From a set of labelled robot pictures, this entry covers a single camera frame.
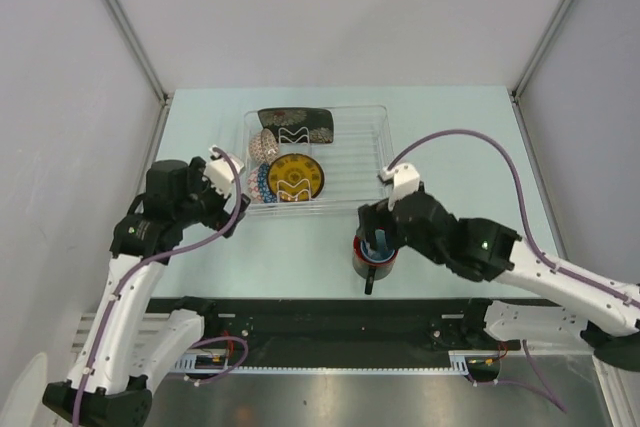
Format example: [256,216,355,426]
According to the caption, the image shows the clear wire dish rack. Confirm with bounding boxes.
[243,105,393,216]

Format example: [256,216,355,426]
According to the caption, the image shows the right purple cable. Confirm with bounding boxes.
[387,129,640,413]

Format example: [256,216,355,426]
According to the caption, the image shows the left slotted cable duct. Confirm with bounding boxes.
[170,354,233,375]

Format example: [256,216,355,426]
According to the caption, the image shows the slotted cable duct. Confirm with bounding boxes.
[170,354,233,375]
[449,350,501,375]

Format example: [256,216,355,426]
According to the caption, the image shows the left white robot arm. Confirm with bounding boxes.
[42,147,251,426]

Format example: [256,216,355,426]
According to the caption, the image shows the right slotted cable duct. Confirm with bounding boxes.
[449,350,501,375]

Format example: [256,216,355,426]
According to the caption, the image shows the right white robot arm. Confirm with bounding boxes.
[356,191,639,372]

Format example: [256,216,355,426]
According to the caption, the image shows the black square floral plate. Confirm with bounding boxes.
[257,107,335,144]

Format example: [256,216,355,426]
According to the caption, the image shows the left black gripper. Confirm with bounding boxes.
[174,157,250,237]

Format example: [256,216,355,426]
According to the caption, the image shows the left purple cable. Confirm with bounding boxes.
[72,149,249,421]

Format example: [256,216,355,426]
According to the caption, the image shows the yellow round patterned plate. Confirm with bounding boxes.
[266,153,326,202]

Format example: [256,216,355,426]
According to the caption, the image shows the brown patterned bowl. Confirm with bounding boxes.
[248,128,280,164]

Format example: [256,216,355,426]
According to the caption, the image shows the red black mug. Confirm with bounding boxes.
[352,236,398,296]

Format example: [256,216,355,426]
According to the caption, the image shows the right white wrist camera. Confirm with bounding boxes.
[378,162,421,211]

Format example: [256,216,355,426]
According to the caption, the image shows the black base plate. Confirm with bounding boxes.
[144,296,586,368]

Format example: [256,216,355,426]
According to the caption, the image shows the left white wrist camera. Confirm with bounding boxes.
[204,145,235,199]

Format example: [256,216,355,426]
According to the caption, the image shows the blue patterned bowl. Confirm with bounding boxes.
[247,163,277,204]

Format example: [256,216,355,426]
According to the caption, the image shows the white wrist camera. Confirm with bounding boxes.
[204,145,235,199]
[378,162,421,211]

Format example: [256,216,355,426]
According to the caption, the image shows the light blue cup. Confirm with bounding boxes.
[356,229,397,265]

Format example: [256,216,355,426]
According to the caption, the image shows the purple cable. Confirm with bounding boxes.
[72,149,249,421]
[387,129,640,413]

